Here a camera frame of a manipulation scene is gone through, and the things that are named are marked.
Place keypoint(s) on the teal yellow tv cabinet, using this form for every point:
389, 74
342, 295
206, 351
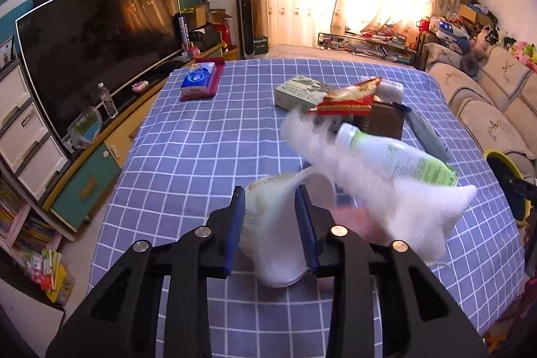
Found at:
80, 189

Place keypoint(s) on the black tower fan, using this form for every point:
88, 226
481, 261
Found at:
246, 27

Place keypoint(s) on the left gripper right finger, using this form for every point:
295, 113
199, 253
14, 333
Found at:
419, 317

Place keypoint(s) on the large flat screen television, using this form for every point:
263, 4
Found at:
71, 46

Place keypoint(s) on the pink strawberry milk carton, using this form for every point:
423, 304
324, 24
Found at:
358, 220

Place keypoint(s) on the clear plastic container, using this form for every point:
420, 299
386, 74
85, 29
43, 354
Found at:
84, 130

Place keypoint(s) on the dark plastic food tray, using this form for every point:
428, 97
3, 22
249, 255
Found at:
382, 120

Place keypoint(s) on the yellow rimmed black trash bin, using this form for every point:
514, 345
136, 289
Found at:
520, 194

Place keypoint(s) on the white foam fruit net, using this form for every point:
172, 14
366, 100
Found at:
419, 214

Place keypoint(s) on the book rack by window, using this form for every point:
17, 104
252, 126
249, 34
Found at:
382, 47

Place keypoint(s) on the white yogurt cup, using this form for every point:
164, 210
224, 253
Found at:
270, 232

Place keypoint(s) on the beige sofa with covers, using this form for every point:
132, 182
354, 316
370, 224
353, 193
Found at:
497, 107

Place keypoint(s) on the white drawer unit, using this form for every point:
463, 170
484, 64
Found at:
28, 147

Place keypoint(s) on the green label plastic bottle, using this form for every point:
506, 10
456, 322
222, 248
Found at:
392, 158

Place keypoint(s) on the blue tissue pack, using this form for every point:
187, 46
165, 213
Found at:
198, 81

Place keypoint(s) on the white medicine bottle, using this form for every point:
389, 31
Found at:
383, 90

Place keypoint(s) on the floral floor mattress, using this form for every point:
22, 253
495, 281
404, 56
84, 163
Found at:
302, 52

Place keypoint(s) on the green tea box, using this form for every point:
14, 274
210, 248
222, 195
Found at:
301, 91

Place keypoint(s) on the red tray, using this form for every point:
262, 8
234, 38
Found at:
220, 64

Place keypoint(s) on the red snack bag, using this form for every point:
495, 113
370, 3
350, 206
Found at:
351, 100

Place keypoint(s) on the pile of plush toys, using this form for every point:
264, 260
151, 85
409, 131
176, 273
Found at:
465, 40

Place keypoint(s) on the clear water bottle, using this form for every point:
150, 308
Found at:
107, 101

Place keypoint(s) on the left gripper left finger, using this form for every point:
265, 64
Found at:
118, 318

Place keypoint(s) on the blue checkered tablecloth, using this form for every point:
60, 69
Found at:
189, 156

